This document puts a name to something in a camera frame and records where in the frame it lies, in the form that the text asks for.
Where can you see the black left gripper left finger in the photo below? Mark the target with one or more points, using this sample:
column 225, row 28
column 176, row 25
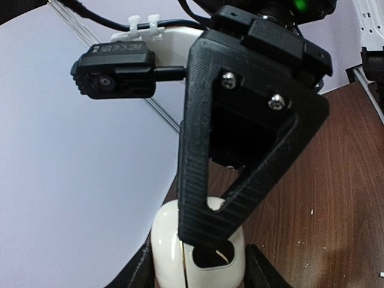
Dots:
column 138, row 272

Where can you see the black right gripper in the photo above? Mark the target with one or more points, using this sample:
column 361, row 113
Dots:
column 262, row 79

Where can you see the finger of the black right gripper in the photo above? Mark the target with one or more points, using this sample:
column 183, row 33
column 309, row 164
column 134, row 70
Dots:
column 214, row 200
column 181, row 135

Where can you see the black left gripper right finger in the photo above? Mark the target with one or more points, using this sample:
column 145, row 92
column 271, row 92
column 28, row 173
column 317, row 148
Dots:
column 259, row 272

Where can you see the white earbud charging case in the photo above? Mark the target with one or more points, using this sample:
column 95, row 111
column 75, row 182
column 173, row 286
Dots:
column 177, row 264

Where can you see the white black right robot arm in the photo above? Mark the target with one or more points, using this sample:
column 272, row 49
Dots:
column 300, row 6

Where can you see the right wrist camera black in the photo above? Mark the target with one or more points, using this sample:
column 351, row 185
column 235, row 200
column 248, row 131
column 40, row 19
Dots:
column 120, row 70

